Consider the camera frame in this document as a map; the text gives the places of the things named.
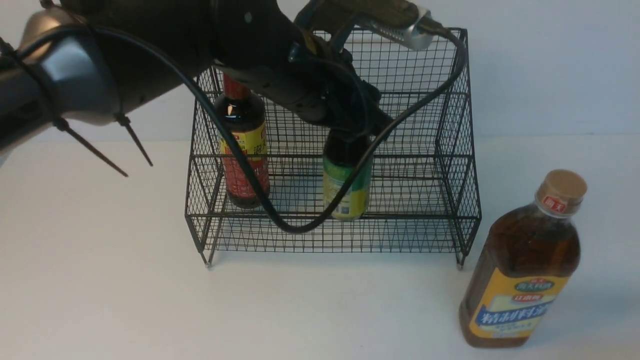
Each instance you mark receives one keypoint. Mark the dark soy sauce bottle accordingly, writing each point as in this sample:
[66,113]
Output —
[243,112]

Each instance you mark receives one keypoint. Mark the large amber cooking wine bottle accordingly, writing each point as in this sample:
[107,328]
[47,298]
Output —
[526,261]

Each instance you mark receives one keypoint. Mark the black wire mesh rack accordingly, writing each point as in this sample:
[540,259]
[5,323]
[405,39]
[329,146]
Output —
[424,194]

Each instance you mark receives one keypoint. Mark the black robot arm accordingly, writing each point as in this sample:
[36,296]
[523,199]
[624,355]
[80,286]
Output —
[96,61]

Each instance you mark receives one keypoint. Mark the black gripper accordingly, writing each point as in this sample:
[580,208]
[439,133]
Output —
[301,73]

